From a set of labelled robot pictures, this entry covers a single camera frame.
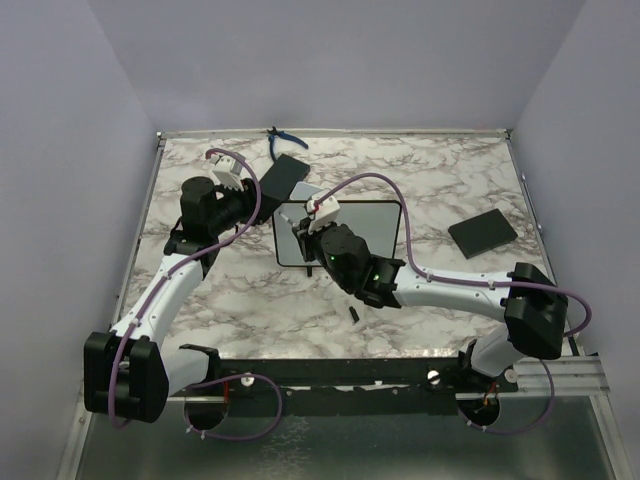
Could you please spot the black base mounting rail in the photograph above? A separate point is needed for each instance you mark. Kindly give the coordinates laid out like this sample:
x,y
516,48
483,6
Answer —
x,y
342,387

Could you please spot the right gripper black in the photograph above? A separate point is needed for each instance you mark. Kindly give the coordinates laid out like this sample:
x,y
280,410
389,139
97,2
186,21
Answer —
x,y
307,237

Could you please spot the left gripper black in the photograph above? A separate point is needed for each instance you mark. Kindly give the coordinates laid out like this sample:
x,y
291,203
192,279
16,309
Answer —
x,y
249,197

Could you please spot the black marker cap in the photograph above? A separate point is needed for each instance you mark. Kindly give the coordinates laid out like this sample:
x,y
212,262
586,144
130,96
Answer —
x,y
354,315

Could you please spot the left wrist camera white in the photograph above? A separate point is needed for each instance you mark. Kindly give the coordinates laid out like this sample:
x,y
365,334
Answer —
x,y
228,172

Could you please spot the black rectangular box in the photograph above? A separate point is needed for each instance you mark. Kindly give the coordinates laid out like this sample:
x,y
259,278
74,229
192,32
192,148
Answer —
x,y
281,178

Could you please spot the black whiteboard marker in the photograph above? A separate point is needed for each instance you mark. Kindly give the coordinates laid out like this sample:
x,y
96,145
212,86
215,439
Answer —
x,y
287,219

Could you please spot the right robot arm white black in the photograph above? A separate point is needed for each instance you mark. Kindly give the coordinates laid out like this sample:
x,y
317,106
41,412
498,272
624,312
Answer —
x,y
530,309

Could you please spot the small white square device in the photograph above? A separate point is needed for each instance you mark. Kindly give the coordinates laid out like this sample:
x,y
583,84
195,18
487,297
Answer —
x,y
304,191

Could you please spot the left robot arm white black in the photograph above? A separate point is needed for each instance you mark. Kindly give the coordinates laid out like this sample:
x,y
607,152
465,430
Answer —
x,y
125,376

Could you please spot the black eraser block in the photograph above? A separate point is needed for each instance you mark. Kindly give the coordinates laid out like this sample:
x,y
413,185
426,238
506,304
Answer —
x,y
482,233

